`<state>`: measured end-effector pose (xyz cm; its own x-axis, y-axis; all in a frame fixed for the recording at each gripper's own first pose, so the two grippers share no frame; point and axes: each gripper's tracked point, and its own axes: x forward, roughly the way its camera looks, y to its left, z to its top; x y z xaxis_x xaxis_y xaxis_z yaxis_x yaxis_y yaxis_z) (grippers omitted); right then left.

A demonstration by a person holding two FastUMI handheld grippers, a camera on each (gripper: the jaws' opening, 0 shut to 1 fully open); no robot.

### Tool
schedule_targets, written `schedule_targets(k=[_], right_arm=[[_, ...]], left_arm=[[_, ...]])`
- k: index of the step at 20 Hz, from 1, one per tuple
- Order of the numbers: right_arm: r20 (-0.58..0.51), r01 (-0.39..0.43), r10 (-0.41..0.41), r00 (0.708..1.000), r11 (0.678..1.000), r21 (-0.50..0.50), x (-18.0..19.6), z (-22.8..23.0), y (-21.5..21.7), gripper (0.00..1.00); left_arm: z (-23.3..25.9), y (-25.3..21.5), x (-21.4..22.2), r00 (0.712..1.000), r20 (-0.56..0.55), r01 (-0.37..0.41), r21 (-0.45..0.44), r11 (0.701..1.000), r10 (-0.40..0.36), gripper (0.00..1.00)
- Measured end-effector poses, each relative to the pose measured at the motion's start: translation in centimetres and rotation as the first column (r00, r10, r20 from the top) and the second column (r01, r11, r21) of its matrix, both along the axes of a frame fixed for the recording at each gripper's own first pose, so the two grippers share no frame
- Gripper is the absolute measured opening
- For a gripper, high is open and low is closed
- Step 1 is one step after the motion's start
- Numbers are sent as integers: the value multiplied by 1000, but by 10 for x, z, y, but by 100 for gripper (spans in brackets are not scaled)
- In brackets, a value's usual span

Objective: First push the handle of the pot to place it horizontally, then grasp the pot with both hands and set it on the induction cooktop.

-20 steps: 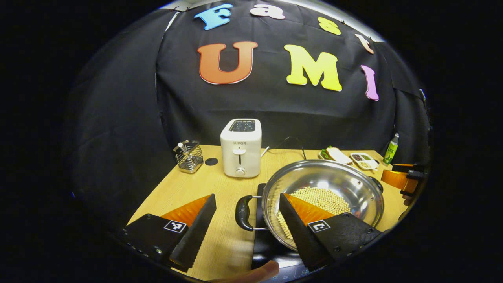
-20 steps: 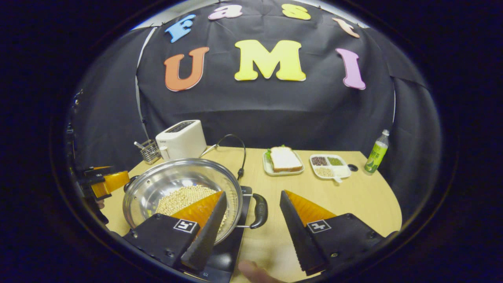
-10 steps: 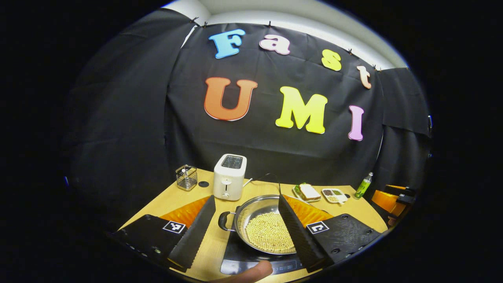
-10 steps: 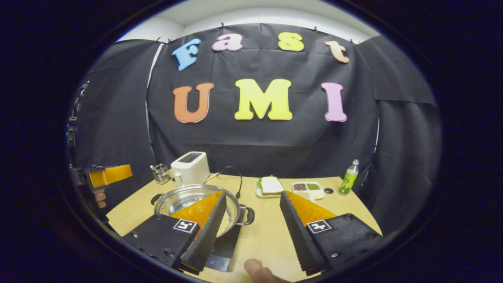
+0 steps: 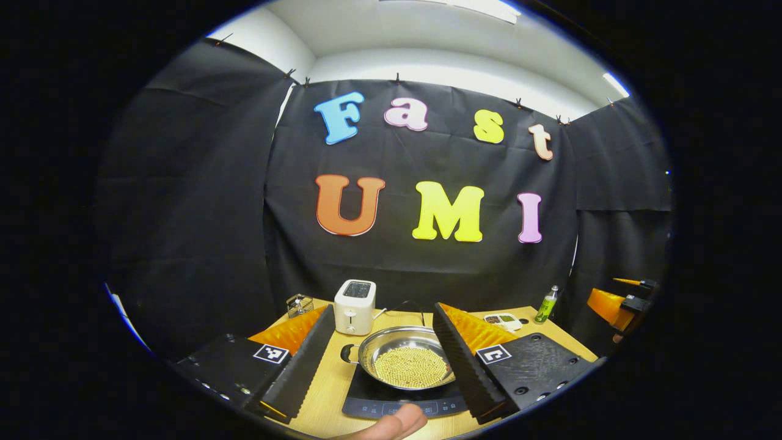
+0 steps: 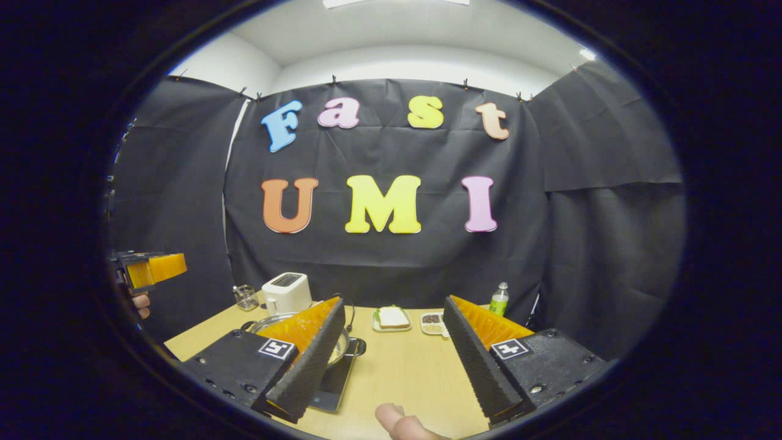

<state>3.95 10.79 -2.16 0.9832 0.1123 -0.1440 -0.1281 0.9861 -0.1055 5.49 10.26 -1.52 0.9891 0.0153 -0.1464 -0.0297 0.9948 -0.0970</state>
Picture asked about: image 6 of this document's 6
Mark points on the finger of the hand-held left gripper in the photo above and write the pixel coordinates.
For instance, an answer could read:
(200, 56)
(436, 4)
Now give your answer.
(165, 267)

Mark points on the white toaster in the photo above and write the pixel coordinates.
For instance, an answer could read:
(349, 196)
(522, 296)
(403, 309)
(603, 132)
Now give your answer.
(287, 296)

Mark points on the green drink bottle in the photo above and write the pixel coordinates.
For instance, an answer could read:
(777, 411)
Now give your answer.
(499, 302)

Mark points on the large ceiling light panel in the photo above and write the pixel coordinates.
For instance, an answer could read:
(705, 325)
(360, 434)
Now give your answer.
(366, 3)

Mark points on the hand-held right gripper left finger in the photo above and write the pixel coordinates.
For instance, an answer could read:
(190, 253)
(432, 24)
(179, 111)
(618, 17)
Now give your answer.
(311, 366)

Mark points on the small white snack tray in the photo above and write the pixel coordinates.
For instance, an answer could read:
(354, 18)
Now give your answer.
(432, 324)

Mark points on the black backdrop cloth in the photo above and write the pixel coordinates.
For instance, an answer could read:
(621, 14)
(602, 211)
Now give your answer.
(391, 269)

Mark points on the plate with sandwich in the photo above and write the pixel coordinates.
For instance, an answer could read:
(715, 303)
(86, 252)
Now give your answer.
(393, 318)

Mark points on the black induction cooktop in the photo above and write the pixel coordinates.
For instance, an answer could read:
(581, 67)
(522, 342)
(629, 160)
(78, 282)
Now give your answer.
(333, 385)

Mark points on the clear utensil holder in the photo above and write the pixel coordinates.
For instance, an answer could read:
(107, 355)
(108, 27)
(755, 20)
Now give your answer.
(246, 298)

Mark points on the small ceiling light panel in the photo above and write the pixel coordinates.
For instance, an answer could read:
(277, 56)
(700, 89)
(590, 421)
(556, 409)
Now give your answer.
(588, 54)

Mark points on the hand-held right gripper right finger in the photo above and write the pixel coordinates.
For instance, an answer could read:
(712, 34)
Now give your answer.
(476, 366)

